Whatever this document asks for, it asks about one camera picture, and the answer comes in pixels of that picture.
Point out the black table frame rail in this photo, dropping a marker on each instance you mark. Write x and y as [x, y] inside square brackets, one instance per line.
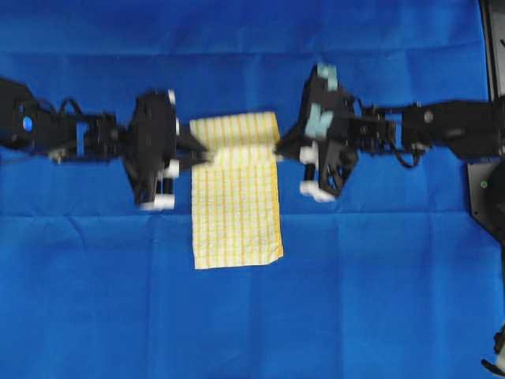
[486, 175]

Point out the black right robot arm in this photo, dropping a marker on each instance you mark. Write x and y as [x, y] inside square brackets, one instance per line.
[408, 132]

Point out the blue table cloth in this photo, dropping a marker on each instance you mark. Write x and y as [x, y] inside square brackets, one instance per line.
[392, 280]

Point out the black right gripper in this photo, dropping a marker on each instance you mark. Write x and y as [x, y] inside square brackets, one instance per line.
[320, 140]

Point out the yellow checked towel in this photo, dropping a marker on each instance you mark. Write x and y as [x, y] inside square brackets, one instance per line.
[235, 197]

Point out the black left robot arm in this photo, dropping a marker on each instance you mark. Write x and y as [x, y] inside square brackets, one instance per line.
[65, 134]

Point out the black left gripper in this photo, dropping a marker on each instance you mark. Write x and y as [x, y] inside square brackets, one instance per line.
[150, 149]

